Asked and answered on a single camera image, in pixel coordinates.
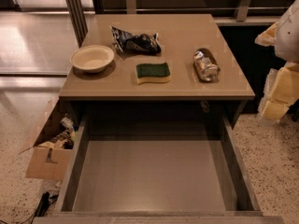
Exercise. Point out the cardboard box with trash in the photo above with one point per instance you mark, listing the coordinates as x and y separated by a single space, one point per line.
51 140

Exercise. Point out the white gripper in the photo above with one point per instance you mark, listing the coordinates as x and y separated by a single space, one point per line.
289 37

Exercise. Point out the dark crumpled chip bag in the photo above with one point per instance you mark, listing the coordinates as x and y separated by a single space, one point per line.
129 42

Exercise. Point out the grey cabinet desk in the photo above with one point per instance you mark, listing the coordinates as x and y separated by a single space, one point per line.
180 36

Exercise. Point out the green and yellow sponge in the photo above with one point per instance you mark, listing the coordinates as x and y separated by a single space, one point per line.
152 73

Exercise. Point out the grey open top drawer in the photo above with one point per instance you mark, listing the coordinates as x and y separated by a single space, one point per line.
167 166

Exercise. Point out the white paper bowl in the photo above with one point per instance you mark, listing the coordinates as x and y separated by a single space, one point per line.
92 59

